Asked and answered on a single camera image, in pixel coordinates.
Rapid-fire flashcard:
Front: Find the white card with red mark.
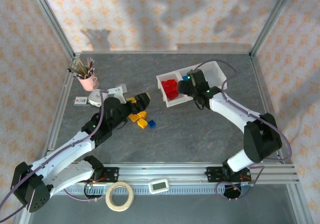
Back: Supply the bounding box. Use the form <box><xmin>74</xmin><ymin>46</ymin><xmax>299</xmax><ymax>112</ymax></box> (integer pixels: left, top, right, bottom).
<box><xmin>74</xmin><ymin>96</ymin><xmax>90</xmax><ymax>107</ymax></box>

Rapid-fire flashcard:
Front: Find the pink cup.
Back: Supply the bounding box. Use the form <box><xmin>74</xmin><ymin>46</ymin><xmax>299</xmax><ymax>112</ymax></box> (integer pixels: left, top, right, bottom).
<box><xmin>77</xmin><ymin>73</ymin><xmax>100</xmax><ymax>92</ymax></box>

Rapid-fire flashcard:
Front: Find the beige masking tape roll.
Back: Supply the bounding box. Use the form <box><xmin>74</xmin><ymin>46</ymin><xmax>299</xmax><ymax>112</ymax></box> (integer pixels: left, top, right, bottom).
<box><xmin>105</xmin><ymin>181</ymin><xmax>135</xmax><ymax>212</ymax></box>

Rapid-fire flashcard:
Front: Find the white digital timer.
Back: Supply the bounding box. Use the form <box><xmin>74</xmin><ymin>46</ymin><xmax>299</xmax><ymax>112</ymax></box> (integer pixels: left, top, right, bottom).
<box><xmin>148</xmin><ymin>178</ymin><xmax>170</xmax><ymax>195</ymax></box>

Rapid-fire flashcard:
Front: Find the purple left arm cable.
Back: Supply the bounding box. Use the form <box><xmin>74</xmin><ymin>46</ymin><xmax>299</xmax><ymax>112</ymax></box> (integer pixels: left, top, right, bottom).
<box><xmin>0</xmin><ymin>90</ymin><xmax>111</xmax><ymax>221</ymax></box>

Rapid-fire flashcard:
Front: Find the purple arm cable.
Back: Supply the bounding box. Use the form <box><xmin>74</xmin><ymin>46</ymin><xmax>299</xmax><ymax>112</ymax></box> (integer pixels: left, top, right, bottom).
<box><xmin>196</xmin><ymin>59</ymin><xmax>293</xmax><ymax>201</ymax></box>
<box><xmin>0</xmin><ymin>90</ymin><xmax>111</xmax><ymax>221</ymax></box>

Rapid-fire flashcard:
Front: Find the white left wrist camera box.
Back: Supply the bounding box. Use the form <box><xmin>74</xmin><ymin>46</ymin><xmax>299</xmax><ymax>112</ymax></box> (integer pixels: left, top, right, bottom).
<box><xmin>106</xmin><ymin>83</ymin><xmax>129</xmax><ymax>104</ymax></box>

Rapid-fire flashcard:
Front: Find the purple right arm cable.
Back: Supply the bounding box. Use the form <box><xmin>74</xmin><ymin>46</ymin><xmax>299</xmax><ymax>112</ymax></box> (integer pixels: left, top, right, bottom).
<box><xmin>196</xmin><ymin>59</ymin><xmax>293</xmax><ymax>201</ymax></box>

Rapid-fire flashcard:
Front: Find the aluminium frame rail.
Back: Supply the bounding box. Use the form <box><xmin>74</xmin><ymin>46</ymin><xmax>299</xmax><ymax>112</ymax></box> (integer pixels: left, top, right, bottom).
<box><xmin>27</xmin><ymin>162</ymin><xmax>300</xmax><ymax>185</ymax></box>
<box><xmin>74</xmin><ymin>50</ymin><xmax>252</xmax><ymax>55</ymax></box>
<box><xmin>249</xmin><ymin>55</ymin><xmax>294</xmax><ymax>165</ymax></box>
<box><xmin>32</xmin><ymin>55</ymin><xmax>77</xmax><ymax>166</ymax></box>

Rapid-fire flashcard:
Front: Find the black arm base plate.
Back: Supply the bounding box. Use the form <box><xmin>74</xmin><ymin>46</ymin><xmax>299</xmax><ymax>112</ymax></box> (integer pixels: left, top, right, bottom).
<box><xmin>99</xmin><ymin>167</ymin><xmax>120</xmax><ymax>184</ymax></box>
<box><xmin>206</xmin><ymin>166</ymin><xmax>252</xmax><ymax>184</ymax></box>

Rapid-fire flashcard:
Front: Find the grey slotted cable duct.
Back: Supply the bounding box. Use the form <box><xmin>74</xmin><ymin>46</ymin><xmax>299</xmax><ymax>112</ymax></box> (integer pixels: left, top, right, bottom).
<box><xmin>62</xmin><ymin>185</ymin><xmax>292</xmax><ymax>195</ymax></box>

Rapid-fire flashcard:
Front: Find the aluminium frame post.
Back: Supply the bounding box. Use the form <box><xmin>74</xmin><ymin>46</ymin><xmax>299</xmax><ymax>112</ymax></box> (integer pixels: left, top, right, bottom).
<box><xmin>249</xmin><ymin>0</ymin><xmax>299</xmax><ymax>59</ymax></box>
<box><xmin>26</xmin><ymin>0</ymin><xmax>77</xmax><ymax>59</ymax></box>

